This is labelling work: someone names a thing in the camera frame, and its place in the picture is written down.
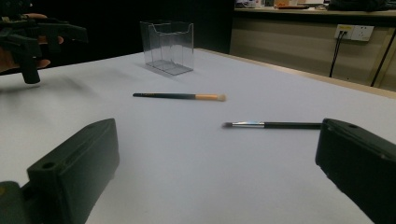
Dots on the black bag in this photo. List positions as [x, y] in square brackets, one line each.
[358, 4]

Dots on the clear acrylic organizer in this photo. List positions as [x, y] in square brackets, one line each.
[168, 46]

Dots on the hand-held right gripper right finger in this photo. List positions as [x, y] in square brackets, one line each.
[358, 161]

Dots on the black curtain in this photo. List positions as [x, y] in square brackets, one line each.
[109, 25]

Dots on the thin black pole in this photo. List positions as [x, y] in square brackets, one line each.
[383, 57]

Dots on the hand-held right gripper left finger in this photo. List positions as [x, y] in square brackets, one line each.
[77, 161]

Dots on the white table cover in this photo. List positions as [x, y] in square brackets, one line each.
[186, 155]

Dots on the white box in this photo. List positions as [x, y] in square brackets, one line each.
[246, 3]

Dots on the long wall counter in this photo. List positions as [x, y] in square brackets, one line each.
[311, 15]

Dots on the makeup brush with silver ferrule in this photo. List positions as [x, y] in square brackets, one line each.
[280, 125]

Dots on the makeup brush with orange ferrule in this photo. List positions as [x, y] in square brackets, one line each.
[168, 95]

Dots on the white wall socket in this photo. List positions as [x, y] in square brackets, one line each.
[362, 33]
[348, 29]

